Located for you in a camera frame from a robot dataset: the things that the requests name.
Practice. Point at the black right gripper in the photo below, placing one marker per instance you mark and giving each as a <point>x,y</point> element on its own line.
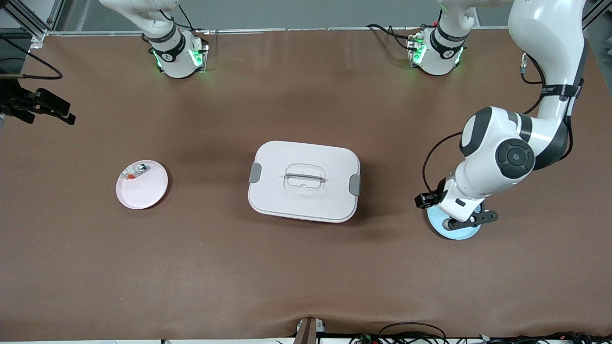
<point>14,97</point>

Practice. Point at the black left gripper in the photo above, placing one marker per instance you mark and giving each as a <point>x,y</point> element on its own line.
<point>436,198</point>

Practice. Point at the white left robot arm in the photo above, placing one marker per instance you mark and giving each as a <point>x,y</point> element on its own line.
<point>545,43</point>

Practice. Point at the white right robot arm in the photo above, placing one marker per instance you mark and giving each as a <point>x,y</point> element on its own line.
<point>172,48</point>

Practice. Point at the light blue round plate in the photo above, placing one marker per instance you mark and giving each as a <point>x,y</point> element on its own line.
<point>461,233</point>

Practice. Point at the white lidded storage box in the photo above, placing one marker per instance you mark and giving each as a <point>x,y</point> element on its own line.
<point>306,200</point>

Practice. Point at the pale pink round plate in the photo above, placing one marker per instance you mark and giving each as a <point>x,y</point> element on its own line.
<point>143,191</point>

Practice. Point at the aluminium frame strut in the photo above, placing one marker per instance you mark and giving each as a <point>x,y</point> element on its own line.
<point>28,21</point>
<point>597,12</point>

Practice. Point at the grey metal table bracket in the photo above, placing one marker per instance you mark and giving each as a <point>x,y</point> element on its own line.
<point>308,332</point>

